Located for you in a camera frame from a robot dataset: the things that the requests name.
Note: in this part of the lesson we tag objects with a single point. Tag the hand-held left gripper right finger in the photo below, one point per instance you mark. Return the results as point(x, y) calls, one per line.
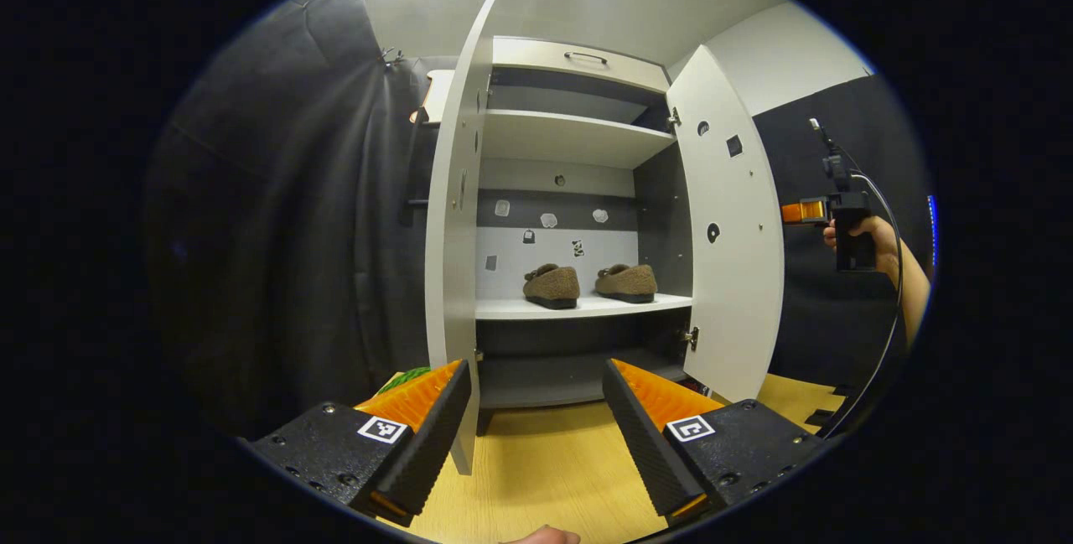
point(650, 452)

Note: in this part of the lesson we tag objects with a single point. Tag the grey cabinet shelf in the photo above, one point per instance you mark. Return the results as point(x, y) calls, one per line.
point(545, 389)

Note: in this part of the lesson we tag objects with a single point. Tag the white shoe cabinet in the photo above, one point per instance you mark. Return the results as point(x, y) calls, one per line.
point(557, 175)

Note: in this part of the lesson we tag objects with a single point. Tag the black cloth clip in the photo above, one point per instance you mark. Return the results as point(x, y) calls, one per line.
point(391, 59)

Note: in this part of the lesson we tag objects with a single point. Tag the white cabinet shelf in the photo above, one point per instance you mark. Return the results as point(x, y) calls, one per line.
point(570, 137)
point(511, 308)

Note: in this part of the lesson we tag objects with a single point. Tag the metal door hinge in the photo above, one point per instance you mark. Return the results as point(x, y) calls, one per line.
point(691, 337)
point(673, 118)

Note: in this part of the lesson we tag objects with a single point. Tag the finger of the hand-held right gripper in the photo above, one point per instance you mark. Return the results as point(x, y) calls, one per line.
point(800, 211)

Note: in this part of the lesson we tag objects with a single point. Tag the white cabinet drawer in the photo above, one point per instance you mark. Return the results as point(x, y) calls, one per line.
point(536, 58)

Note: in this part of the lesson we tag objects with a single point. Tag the brown fuzzy shoe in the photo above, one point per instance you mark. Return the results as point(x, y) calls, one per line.
point(629, 282)
point(553, 286)

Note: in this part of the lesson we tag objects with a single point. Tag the white cabinet door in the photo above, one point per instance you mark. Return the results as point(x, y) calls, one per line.
point(738, 301)
point(453, 276)

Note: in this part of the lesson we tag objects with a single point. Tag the black backdrop cloth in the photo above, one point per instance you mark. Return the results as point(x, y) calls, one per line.
point(293, 234)

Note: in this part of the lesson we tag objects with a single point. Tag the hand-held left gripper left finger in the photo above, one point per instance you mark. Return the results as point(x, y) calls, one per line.
point(432, 452)

